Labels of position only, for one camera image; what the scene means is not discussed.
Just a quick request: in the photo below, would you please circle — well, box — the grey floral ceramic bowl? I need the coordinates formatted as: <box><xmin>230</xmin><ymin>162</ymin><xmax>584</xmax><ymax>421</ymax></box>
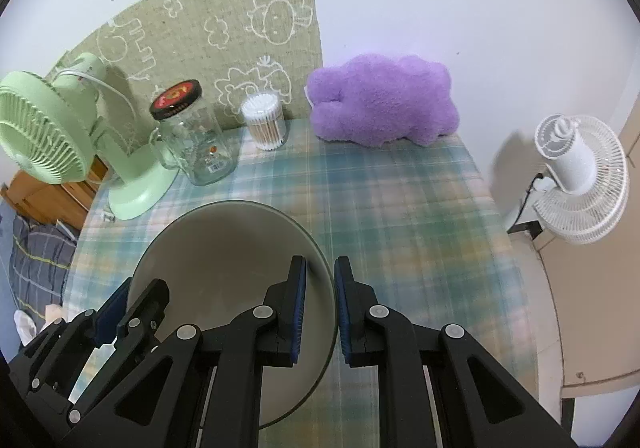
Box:
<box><xmin>127</xmin><ymin>199</ymin><xmax>337</xmax><ymax>429</ymax></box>

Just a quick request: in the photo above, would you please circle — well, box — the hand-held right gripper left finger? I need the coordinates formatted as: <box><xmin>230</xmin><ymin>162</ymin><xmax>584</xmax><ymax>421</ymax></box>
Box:
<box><xmin>60</xmin><ymin>255</ymin><xmax>308</xmax><ymax>448</ymax></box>

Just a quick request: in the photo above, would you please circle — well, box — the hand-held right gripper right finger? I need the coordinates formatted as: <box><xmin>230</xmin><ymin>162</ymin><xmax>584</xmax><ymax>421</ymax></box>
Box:
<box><xmin>334</xmin><ymin>256</ymin><xmax>576</xmax><ymax>448</ymax></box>

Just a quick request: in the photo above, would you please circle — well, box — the cotton swab container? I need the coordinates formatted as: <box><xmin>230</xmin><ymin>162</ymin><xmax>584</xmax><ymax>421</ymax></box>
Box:
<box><xmin>240</xmin><ymin>92</ymin><xmax>288</xmax><ymax>151</ymax></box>

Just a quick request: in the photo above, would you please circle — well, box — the green cartoon print mat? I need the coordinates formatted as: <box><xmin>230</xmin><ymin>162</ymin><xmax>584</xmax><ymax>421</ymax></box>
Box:
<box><xmin>47</xmin><ymin>0</ymin><xmax>323</xmax><ymax>139</ymax></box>

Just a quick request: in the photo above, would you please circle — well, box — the glass jar with dark lid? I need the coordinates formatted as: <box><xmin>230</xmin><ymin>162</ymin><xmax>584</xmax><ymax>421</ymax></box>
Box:
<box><xmin>149</xmin><ymin>78</ymin><xmax>238</xmax><ymax>187</ymax></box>

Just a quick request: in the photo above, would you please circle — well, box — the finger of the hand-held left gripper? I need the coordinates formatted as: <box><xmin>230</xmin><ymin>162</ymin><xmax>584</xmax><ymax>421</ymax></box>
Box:
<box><xmin>116</xmin><ymin>278</ymin><xmax>171</xmax><ymax>346</ymax></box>
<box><xmin>92</xmin><ymin>278</ymin><xmax>133</xmax><ymax>348</ymax></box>

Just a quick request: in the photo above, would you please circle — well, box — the beige door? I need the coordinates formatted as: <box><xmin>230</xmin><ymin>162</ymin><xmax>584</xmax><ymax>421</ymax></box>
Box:
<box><xmin>510</xmin><ymin>98</ymin><xmax>640</xmax><ymax>429</ymax></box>

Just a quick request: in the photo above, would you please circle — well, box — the black fan power cable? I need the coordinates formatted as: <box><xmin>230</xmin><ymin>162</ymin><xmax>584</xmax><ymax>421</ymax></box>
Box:
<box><xmin>506</xmin><ymin>173</ymin><xmax>546</xmax><ymax>235</ymax></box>

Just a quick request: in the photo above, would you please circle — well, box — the white cloth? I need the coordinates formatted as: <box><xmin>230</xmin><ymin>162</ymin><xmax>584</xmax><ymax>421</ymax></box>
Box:
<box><xmin>14</xmin><ymin>309</ymin><xmax>38</xmax><ymax>344</ymax></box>

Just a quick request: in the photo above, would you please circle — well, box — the white standing fan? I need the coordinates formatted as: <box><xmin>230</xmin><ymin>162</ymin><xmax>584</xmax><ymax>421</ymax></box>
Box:
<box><xmin>530</xmin><ymin>114</ymin><xmax>629</xmax><ymax>246</ymax></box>

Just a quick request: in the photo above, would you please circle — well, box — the green desk fan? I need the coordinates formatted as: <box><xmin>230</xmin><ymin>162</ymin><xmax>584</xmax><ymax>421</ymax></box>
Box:
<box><xmin>0</xmin><ymin>52</ymin><xmax>180</xmax><ymax>221</ymax></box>

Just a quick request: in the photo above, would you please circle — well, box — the blue plaid bedding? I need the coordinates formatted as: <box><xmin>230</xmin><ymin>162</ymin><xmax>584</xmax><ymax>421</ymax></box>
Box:
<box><xmin>7</xmin><ymin>215</ymin><xmax>78</xmax><ymax>319</ymax></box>

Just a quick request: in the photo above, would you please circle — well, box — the purple plush pillow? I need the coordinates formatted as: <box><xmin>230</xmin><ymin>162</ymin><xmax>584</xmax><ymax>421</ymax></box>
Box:
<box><xmin>305</xmin><ymin>54</ymin><xmax>461</xmax><ymax>149</ymax></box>

